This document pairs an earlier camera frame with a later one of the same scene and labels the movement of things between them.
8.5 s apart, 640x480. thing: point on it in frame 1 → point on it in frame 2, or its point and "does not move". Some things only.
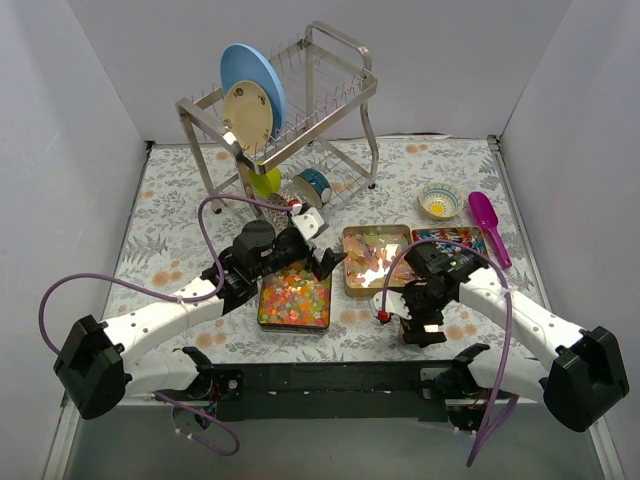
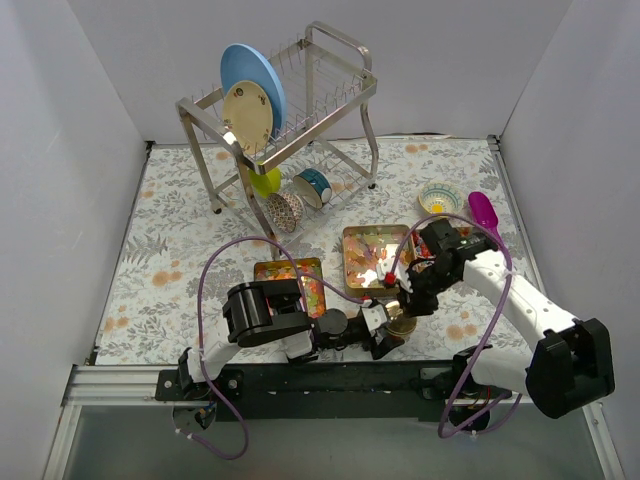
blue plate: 241,63 does not move
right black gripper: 420,320 → 417,288
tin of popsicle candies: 370,251 does not move
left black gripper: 314,253 → 379,340
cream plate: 248,115 does not move
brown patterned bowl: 280,217 does not move
